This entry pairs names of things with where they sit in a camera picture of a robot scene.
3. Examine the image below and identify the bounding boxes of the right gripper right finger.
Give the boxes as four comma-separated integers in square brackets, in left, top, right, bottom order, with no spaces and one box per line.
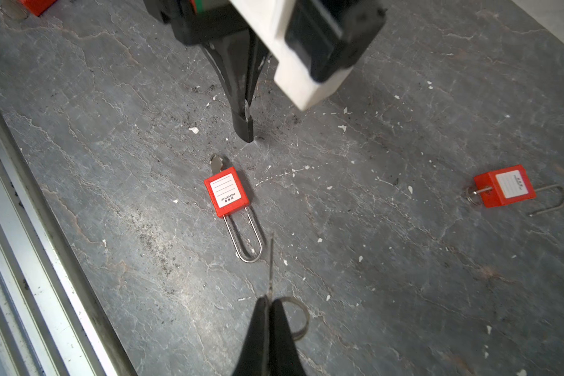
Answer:
[269,299,306,376]

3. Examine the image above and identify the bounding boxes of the silver key with ring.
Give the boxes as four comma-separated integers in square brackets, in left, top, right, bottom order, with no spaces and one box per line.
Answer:
[266,237,311,342]

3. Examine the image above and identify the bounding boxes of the red padlock long shackle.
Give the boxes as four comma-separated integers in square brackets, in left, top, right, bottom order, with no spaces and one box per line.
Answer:
[204,154,265,264]

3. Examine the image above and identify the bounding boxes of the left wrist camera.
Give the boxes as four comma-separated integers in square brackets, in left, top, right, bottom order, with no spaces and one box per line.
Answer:
[232,0,387,111]

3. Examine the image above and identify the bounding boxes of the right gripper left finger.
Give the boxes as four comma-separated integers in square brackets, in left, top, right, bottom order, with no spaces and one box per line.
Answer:
[232,296,269,376]

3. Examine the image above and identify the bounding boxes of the red padlock near left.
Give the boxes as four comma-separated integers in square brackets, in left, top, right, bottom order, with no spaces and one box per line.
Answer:
[20,0,56,17]

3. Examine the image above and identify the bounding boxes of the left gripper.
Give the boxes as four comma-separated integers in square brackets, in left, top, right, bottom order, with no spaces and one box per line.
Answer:
[144,0,269,143]

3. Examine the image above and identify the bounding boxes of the aluminium rail front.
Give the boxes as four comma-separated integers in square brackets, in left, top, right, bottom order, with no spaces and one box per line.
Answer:
[0,113,135,375]

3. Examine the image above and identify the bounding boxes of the red padlock far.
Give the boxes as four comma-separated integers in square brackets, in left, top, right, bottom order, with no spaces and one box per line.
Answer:
[465,164,564,217]

